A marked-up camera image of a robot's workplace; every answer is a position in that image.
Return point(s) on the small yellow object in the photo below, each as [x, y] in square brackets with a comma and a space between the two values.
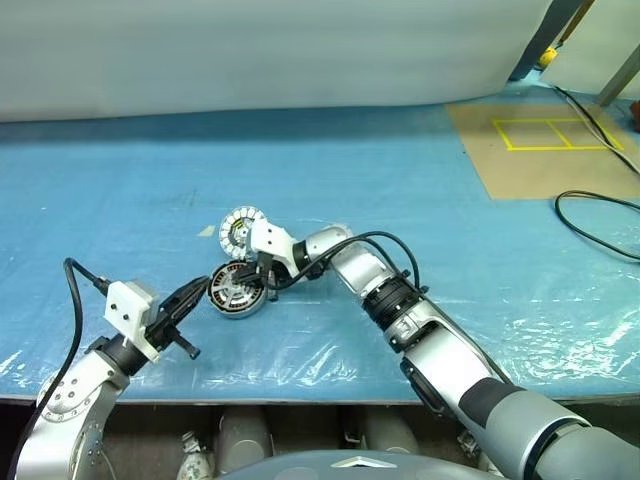
[548, 56]

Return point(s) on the brown wooden bar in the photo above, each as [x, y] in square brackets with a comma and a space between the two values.
[577, 22]

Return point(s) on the white foam backdrop sheet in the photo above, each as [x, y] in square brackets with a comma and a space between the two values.
[250, 50]

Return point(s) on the grey rounded cylinder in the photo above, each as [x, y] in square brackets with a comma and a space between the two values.
[242, 435]
[387, 430]

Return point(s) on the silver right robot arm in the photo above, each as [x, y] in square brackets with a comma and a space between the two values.
[450, 340]

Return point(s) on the brown cardboard sheet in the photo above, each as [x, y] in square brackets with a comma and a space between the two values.
[520, 170]

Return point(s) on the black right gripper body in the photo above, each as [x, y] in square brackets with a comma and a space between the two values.
[266, 270]

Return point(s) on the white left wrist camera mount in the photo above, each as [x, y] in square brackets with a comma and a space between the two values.
[127, 310]

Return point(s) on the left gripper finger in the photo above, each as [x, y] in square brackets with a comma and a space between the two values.
[187, 310]
[187, 292]

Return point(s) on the black spoked motor cover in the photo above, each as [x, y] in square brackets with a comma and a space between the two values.
[212, 292]

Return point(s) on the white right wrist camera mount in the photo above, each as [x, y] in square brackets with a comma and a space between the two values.
[272, 242]

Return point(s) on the white crumpled packaging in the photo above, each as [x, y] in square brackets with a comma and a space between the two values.
[195, 457]

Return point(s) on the grey robot torso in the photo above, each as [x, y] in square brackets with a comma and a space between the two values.
[325, 467]

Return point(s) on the small beige tape piece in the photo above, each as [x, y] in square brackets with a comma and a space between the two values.
[207, 231]

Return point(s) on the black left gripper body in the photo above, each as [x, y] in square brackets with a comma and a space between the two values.
[162, 332]

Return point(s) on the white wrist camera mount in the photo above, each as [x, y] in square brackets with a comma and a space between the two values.
[127, 310]
[272, 242]

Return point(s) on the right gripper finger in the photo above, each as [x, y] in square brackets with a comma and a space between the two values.
[247, 276]
[272, 294]

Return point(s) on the reddish brown object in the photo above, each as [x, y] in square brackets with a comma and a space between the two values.
[636, 115]

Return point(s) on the grey metal leg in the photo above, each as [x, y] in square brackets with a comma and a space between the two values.
[617, 82]

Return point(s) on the blue plastic table sheet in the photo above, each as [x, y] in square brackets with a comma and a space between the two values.
[400, 190]

